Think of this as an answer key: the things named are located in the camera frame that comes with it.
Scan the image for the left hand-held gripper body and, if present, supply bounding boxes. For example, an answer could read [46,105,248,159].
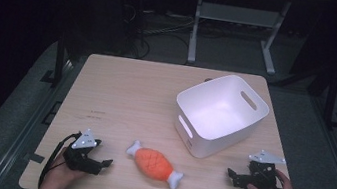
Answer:
[60,125,108,176]

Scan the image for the white plastic basket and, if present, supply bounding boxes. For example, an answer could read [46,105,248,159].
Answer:
[167,66,275,169]

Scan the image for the black cable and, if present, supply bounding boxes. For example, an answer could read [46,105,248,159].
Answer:
[36,127,84,189]

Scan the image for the bundle of floor cables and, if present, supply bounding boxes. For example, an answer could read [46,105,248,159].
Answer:
[115,2,197,67]

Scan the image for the orange plush meat toy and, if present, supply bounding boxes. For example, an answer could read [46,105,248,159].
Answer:
[120,138,189,189]

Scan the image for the white metal table frame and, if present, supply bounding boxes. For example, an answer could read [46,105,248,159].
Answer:
[185,0,294,78]

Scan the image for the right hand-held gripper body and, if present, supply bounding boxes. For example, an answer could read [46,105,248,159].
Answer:
[243,147,289,189]

